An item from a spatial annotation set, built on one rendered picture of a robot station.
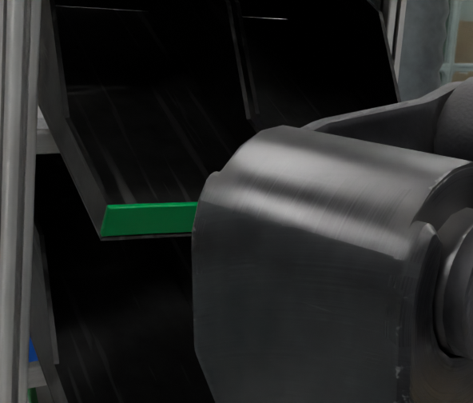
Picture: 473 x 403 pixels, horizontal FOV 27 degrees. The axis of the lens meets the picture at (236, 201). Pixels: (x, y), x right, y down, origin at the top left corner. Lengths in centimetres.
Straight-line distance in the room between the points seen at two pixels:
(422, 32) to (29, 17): 109
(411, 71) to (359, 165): 142
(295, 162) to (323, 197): 2
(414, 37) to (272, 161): 140
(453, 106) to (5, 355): 43
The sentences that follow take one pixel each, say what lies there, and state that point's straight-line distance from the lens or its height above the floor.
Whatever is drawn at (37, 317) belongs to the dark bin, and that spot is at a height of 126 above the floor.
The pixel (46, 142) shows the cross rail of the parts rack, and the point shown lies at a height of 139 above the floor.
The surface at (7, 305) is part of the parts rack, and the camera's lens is 67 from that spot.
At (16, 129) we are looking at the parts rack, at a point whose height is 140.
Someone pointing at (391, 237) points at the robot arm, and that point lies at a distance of 22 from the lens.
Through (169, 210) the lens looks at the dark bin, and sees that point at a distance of 57.
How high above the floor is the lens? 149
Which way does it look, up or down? 12 degrees down
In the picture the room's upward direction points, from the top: 5 degrees clockwise
